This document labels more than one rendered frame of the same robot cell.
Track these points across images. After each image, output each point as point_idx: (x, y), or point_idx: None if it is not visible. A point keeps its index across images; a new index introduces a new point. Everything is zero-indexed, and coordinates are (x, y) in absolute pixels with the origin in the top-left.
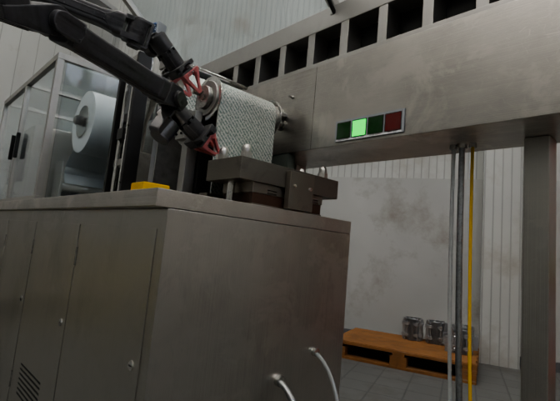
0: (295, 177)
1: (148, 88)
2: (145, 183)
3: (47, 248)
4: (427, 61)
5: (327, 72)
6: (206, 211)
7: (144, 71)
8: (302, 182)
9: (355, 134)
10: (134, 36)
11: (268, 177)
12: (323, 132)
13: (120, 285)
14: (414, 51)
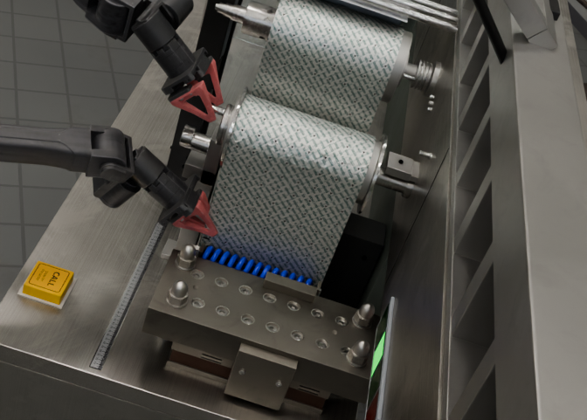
0: (246, 361)
1: (49, 165)
2: (25, 287)
3: None
4: (411, 392)
5: (440, 182)
6: (47, 374)
7: (31, 151)
8: (264, 370)
9: (374, 358)
10: (100, 25)
11: (199, 343)
12: (391, 286)
13: None
14: (425, 346)
